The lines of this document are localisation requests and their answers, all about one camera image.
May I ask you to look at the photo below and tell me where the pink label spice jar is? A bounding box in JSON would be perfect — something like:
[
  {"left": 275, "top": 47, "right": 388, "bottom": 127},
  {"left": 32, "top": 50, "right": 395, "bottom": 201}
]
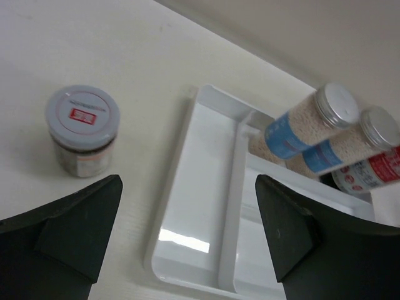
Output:
[{"left": 302, "top": 106, "right": 399, "bottom": 176}]

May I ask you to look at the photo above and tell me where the tall dark soy sauce bottle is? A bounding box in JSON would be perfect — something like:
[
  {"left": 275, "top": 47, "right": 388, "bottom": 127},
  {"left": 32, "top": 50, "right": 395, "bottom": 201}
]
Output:
[{"left": 331, "top": 146, "right": 399, "bottom": 194}]

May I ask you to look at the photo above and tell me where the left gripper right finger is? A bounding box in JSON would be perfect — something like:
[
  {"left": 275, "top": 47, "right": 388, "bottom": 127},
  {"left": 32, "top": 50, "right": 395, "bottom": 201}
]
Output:
[{"left": 255, "top": 175, "right": 399, "bottom": 299}]

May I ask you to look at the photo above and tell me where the white divided organizer tray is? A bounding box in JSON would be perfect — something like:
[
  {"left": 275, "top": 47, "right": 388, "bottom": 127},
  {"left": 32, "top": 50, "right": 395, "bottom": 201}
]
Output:
[{"left": 144, "top": 85, "right": 375, "bottom": 299}]

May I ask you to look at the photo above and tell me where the blue label spice jar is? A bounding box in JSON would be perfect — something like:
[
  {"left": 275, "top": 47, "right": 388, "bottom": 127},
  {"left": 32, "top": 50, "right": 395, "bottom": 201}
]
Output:
[{"left": 264, "top": 82, "right": 360, "bottom": 160}]

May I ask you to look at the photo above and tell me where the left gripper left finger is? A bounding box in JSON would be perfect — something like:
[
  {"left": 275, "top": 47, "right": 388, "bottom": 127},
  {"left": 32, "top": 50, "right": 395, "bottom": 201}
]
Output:
[{"left": 1, "top": 174, "right": 123, "bottom": 299}]

